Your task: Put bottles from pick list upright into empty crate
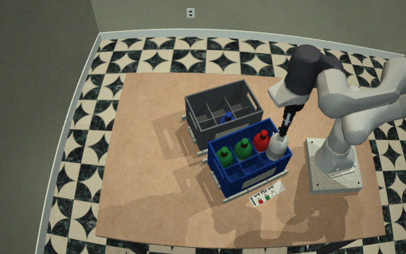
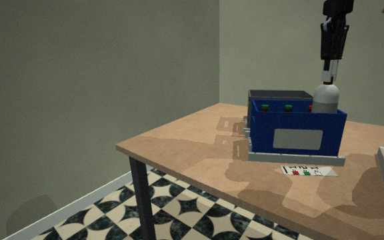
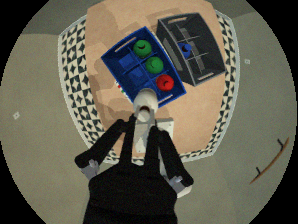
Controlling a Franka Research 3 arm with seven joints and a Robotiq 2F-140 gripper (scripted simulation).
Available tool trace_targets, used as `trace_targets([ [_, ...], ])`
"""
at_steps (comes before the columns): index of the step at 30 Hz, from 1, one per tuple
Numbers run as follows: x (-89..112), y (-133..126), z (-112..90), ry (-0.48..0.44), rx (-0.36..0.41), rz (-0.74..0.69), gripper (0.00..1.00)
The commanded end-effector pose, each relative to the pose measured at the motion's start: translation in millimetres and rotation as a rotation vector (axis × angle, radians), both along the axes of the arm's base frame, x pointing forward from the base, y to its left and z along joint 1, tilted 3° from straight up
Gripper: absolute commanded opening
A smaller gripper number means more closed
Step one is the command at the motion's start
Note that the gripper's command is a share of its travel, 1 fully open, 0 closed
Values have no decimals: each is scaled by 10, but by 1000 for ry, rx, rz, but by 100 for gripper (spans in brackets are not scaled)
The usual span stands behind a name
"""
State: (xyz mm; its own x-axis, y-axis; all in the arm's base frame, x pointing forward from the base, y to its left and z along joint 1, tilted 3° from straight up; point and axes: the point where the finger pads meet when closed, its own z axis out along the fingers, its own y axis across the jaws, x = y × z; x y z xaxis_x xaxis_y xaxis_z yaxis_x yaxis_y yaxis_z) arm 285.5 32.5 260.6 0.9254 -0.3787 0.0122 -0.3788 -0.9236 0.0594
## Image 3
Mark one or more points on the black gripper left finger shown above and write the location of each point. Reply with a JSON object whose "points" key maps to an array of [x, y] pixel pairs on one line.
{"points": [[88, 162]]}

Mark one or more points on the dark grey divided crate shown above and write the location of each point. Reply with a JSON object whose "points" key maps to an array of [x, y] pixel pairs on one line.
{"points": [[204, 42]]}

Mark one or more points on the red bottle with pink label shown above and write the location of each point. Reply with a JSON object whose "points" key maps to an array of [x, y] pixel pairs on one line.
{"points": [[164, 82]]}

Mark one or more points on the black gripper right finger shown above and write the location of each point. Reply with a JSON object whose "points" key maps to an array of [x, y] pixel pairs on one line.
{"points": [[172, 162]]}

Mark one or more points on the green bottle with pale green label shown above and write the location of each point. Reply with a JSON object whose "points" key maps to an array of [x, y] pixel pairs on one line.
{"points": [[142, 49], [154, 62]]}

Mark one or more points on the white bottle with grey label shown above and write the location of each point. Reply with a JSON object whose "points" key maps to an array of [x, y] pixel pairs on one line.
{"points": [[147, 98]]}

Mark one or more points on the dark blue crate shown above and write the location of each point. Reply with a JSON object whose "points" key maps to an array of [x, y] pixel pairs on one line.
{"points": [[120, 62]]}

